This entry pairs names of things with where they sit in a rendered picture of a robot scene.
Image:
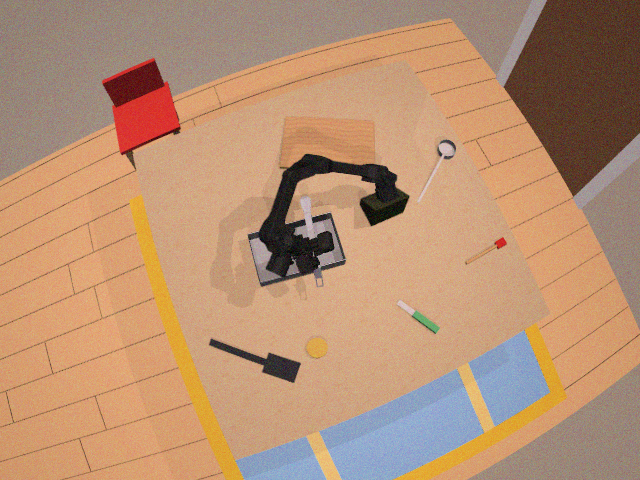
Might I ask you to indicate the wooden board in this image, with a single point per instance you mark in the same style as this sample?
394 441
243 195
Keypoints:
346 141

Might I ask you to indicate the dark grey spatula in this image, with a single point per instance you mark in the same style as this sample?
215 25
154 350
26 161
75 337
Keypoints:
274 365

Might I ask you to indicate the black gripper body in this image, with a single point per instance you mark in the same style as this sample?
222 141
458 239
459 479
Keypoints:
323 243

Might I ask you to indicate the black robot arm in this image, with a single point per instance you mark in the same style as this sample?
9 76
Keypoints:
280 239

